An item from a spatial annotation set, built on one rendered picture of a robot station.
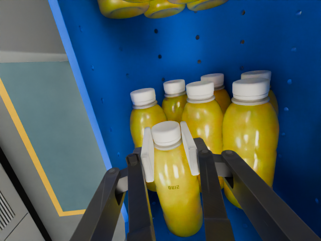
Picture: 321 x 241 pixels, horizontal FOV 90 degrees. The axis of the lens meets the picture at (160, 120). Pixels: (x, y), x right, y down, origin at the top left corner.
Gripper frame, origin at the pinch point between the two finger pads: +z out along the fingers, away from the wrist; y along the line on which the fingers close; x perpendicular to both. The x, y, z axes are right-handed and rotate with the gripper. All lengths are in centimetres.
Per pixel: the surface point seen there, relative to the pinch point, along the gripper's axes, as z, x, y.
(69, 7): 3.7, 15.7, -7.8
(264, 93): 1.3, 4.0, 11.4
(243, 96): 2.0, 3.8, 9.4
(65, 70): 113, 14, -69
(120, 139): 6.9, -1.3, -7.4
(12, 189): 102, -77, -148
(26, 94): 113, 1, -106
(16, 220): 92, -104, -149
